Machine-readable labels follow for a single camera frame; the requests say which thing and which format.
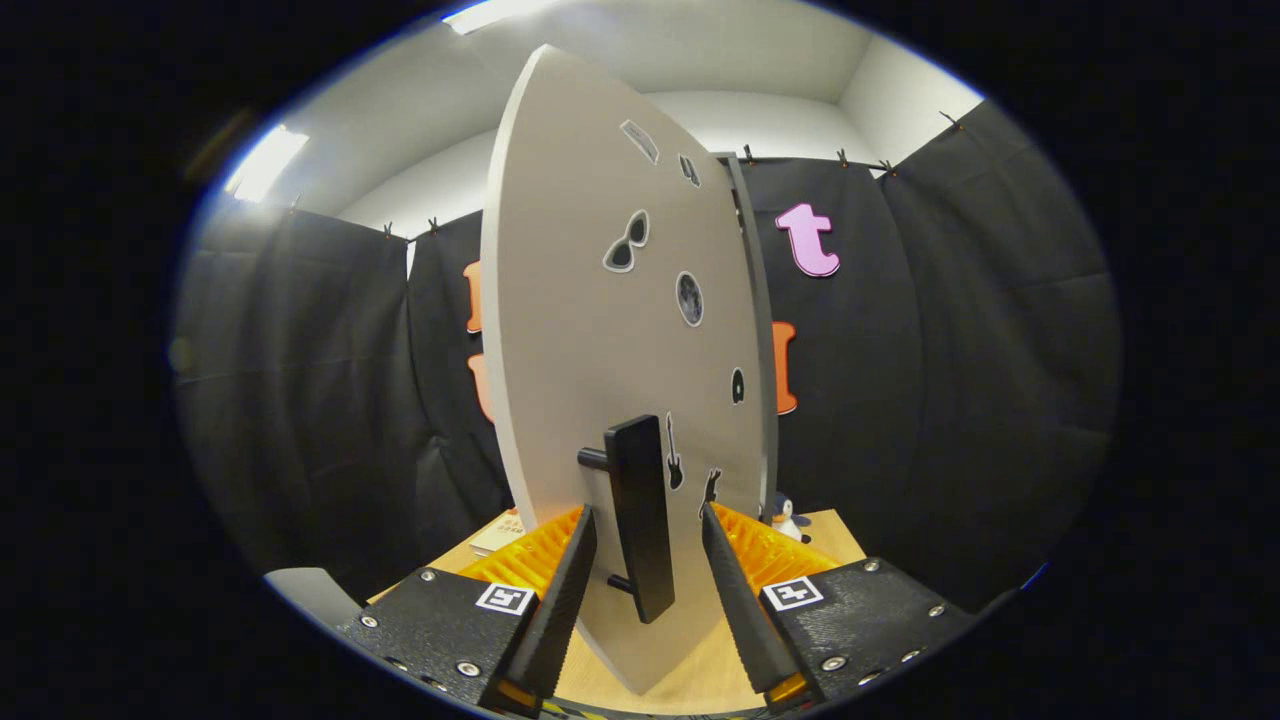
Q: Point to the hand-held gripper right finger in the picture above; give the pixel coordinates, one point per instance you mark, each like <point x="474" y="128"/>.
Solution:
<point x="740" y="610"/>

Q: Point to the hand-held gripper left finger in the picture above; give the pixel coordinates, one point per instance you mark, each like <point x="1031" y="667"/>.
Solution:
<point x="565" y="600"/>

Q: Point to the beige shoe cabinet door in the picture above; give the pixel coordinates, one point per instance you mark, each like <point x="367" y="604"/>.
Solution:
<point x="570" y="300"/>

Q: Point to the dark grey shoe cabinet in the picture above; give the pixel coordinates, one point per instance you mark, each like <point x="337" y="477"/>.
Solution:
<point x="760" y="300"/>

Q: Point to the tan cover book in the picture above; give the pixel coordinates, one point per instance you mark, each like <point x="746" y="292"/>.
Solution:
<point x="497" y="535"/>

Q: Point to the small penguin toy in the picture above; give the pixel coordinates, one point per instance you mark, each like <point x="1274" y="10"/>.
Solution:
<point x="787" y="520"/>

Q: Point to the black backdrop cloth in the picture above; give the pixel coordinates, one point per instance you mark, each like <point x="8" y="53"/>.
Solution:
<point x="950" y="350"/>

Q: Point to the narrow ceiling light strip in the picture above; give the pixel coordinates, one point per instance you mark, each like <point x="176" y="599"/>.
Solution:
<point x="265" y="165"/>

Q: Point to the wide ceiling light panel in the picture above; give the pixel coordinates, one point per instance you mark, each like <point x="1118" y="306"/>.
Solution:
<point x="480" y="14"/>

